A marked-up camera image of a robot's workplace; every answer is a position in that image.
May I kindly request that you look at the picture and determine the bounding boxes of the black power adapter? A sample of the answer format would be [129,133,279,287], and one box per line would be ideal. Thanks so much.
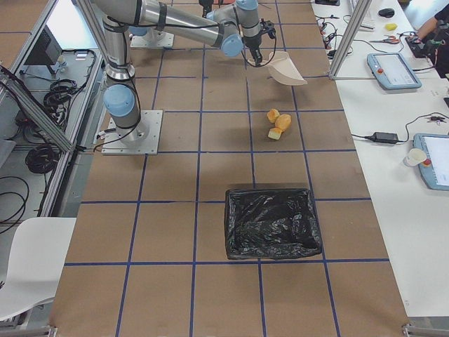
[372,132,399,144]

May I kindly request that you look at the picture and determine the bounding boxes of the person in dark clothes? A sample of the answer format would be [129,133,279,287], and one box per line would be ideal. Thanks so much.
[417,4,448,78]

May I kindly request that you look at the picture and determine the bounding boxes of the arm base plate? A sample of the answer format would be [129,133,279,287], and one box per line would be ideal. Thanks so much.
[130,30,174,49]
[101,110,163,155]

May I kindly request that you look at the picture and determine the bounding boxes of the beige plastic dustpan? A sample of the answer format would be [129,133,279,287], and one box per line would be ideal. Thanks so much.
[260,51,307,86]

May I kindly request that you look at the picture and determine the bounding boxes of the aluminium frame post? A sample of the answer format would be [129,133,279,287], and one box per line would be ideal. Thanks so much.
[328,0,371,79]

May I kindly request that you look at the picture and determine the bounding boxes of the red handled scissors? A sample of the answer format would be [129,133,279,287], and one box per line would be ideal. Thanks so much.
[369,35,400,45]

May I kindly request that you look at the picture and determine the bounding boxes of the upper blue teach pendant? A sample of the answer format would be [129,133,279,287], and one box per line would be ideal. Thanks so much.
[366,53,422,91]

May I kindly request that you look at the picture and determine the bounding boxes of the black bag lined bin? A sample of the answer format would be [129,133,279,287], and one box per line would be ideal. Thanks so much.
[224,188,322,260]

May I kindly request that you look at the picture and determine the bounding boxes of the lower blue teach pendant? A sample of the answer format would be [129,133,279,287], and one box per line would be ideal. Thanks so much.
[413,133,448,191]

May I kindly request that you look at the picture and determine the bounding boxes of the aluminium side rail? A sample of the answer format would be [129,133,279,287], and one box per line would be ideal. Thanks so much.
[1,65,75,152]

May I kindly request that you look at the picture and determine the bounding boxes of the black control box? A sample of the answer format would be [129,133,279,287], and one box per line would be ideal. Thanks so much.
[25,25,62,75]

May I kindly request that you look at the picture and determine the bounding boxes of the yellow sponge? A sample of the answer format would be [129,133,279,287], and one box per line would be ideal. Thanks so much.
[384,23,398,32]

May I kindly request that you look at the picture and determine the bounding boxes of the bread piece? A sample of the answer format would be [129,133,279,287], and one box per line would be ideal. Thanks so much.
[267,109,280,124]
[268,127,283,140]

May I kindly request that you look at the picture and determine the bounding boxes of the white chair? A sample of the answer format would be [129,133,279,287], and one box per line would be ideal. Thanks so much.
[1,217,76,321]

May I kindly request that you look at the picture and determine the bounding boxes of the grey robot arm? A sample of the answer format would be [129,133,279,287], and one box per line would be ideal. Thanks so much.
[96,1,276,140]
[138,1,219,46]

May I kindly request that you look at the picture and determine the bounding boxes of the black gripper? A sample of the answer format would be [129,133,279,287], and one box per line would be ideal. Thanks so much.
[244,34,262,67]
[199,0,214,16]

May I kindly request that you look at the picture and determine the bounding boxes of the blue teach pendant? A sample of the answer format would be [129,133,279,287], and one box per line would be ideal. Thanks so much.
[413,133,448,191]
[366,53,422,91]

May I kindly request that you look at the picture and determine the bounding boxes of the round bread roll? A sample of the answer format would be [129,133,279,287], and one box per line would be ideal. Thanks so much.
[275,114,292,131]

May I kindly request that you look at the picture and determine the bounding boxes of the white paper cup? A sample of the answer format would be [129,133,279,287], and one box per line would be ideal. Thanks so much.
[403,147,427,167]

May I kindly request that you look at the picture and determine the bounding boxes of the black cable coil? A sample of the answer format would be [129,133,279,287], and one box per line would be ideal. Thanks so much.
[25,145,59,176]

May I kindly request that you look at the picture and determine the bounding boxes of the black computer mouse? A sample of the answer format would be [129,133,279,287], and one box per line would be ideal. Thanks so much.
[377,8,395,18]

